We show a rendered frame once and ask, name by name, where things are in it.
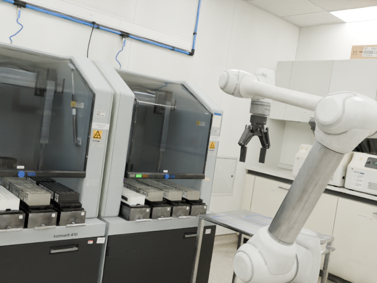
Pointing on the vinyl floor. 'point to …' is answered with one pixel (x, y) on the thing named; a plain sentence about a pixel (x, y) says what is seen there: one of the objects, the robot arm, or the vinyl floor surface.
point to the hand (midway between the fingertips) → (252, 160)
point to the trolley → (242, 215)
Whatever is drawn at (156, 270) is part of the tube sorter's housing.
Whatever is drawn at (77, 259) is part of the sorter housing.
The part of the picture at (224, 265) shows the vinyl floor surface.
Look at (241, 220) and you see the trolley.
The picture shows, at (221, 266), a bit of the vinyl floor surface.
